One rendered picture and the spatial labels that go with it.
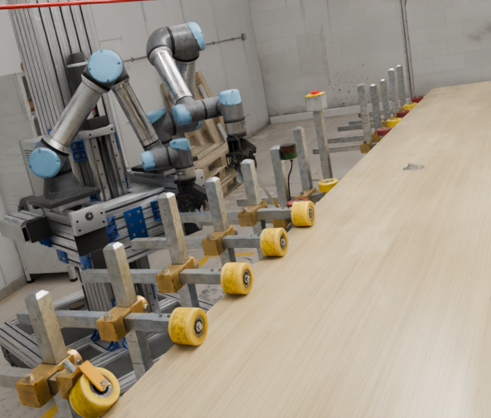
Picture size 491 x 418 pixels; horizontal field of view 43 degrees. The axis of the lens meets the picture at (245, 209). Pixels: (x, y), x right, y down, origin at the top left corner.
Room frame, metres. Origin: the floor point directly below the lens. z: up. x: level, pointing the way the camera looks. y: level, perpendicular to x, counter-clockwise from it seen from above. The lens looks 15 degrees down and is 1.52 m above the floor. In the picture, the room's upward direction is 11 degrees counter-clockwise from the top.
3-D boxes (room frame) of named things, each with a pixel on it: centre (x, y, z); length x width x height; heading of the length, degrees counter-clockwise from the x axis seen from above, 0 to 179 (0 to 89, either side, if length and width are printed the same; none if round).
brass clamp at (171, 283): (1.57, 0.21, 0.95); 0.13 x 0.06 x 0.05; 152
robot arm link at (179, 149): (2.39, 0.21, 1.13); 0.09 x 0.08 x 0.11; 95
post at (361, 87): (3.36, -0.73, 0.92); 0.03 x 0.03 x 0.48; 62
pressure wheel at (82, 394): (1.05, 0.34, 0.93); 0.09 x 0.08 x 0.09; 62
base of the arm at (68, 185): (2.48, 0.72, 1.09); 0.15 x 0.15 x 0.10
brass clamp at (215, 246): (1.79, 0.09, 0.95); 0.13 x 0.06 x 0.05; 152
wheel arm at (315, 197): (2.48, -0.17, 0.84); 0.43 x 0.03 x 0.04; 62
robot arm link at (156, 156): (2.40, 0.30, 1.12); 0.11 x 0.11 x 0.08; 5
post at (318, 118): (2.70, -0.39, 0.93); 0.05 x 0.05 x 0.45; 62
